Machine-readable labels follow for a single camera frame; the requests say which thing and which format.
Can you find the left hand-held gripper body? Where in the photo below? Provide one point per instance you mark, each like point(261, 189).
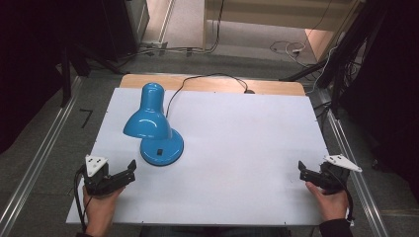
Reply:
point(95, 174)

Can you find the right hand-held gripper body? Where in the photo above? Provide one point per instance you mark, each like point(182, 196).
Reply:
point(334, 173)

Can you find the blue desk lamp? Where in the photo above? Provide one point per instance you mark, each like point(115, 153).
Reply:
point(148, 123)

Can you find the person's right hand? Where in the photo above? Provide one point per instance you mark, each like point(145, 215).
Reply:
point(331, 204)

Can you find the person's left hand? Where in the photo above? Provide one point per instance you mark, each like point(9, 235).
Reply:
point(100, 209)

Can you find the white table board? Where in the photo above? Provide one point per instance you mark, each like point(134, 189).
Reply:
point(237, 148)

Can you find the black metal stand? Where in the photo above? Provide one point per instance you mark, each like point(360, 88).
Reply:
point(339, 62)
point(66, 79)

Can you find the wooden table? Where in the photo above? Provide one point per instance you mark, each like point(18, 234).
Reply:
point(210, 85)

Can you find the grey power strip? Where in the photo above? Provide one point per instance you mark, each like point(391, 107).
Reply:
point(154, 46)

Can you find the black cabinet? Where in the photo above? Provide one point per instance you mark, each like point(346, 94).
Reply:
point(118, 26)

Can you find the light wooden furniture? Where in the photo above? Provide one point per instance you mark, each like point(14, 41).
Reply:
point(280, 13)

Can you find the metal floor rail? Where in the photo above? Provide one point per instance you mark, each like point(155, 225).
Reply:
point(36, 158)
point(355, 184)

